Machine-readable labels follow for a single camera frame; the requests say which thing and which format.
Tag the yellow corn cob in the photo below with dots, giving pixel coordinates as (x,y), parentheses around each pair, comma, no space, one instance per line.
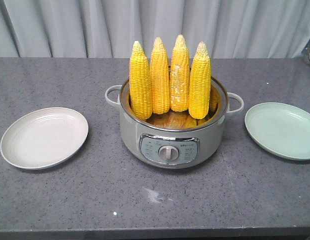
(179,75)
(200,83)
(140,83)
(160,78)

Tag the grey pleated curtain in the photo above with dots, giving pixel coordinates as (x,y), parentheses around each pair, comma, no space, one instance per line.
(108,28)

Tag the pale green electric pot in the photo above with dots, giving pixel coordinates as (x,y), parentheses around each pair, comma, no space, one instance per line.
(174,140)

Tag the beige round plate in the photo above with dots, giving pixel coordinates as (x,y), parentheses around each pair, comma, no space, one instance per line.
(44,138)

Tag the green round plate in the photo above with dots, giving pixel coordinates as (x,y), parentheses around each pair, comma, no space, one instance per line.
(281,129)

